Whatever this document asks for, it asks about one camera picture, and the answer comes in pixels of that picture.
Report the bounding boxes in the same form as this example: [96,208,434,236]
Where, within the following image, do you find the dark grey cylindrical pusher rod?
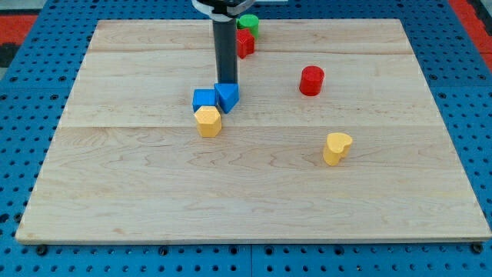
[212,18,238,83]

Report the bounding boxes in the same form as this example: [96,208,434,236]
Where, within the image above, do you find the black white robot end effector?
[191,0,255,22]

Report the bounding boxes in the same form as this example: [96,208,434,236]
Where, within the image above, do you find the red cylinder block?
[299,65,325,96]

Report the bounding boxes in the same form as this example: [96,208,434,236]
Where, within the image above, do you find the red star block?
[236,28,255,58]

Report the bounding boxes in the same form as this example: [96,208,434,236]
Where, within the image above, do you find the blue cube block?
[192,88,218,112]

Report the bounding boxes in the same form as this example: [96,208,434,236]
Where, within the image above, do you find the green cylinder block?
[237,14,260,38]

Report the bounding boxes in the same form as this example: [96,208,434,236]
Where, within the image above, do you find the yellow heart block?
[322,132,353,166]

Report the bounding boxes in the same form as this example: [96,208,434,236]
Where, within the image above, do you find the yellow hexagon block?
[194,105,222,138]

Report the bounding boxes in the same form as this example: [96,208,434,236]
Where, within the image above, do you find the blue triangular prism block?
[214,83,240,114]

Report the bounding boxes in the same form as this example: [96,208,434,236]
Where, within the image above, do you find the light wooden board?
[15,19,491,245]

